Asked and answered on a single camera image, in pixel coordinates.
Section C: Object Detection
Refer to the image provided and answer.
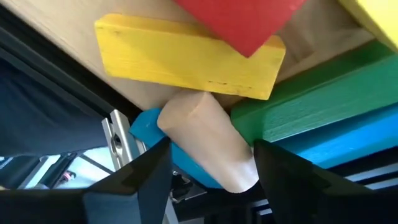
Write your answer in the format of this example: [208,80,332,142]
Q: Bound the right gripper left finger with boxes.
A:
[82,138,173,224]

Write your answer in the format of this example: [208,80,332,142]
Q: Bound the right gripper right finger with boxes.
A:
[254,140,374,224]

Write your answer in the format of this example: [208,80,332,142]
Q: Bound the natural wooden cylinder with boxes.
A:
[157,91,260,194]

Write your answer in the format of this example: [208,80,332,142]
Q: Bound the green wooden plank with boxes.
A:
[230,40,398,147]

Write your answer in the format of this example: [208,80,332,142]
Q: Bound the yellow wooden plank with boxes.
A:
[94,12,287,101]

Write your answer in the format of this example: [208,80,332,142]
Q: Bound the red wooden arch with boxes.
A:
[174,0,307,58]

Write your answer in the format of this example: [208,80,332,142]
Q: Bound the yellow wooden arch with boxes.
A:
[338,0,398,52]

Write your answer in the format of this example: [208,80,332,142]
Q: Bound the blue wooden plank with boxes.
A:
[129,108,224,190]
[273,104,398,170]

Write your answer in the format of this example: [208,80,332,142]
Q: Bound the silver frame bracket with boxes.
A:
[101,108,147,172]

